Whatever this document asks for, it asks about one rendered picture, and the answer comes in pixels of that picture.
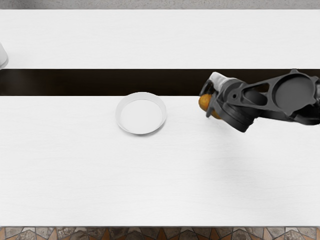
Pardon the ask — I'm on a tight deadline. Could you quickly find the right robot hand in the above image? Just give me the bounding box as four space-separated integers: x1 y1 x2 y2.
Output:
199 71 236 119

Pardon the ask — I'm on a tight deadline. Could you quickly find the orange fruit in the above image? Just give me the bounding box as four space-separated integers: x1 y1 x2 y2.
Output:
198 93 223 120

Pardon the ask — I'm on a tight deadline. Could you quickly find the white plate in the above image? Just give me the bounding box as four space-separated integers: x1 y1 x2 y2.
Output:
114 91 168 136

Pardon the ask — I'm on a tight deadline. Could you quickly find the white rounded object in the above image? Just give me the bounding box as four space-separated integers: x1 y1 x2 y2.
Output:
0 41 9 69

